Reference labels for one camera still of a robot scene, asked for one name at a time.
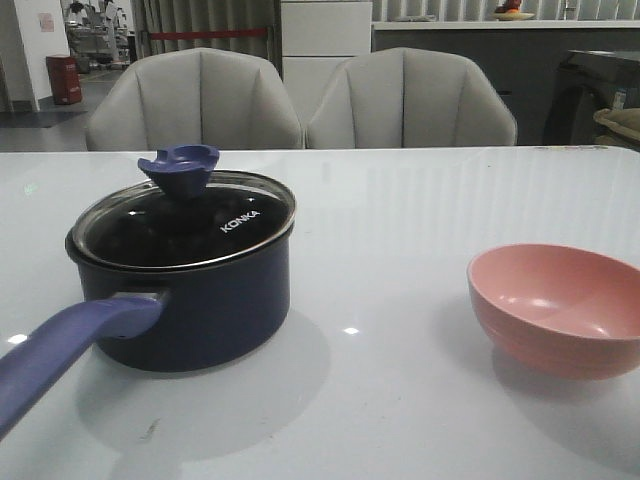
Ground glass lid purple knob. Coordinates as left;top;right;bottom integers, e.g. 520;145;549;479
68;144;296;272

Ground pink bowl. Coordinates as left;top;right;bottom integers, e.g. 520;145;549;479
467;244;639;380

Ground right grey armchair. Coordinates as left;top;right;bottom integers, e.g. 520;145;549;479
305;47;518;149

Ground grey armchair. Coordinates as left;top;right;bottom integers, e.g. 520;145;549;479
85;48;304;151
305;47;518;149

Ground left grey armchair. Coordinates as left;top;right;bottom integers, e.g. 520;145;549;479
85;48;304;151

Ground white cabinet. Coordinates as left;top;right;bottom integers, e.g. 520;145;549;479
280;1;372;124

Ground red barrier belt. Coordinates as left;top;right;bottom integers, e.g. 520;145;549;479
148;27;269;41

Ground grey counter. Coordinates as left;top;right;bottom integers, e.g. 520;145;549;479
373;20;639;145

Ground fruit plate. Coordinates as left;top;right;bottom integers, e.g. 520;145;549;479
492;0;535;21

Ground red bin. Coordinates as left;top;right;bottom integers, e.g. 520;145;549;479
46;55;82;105

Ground dark appliance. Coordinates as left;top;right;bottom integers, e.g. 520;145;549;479
542;50;639;145

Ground beige cushion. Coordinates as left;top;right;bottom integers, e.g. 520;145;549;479
593;108;640;151

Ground dark blue saucepan purple handle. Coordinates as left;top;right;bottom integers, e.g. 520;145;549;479
0;172;297;436

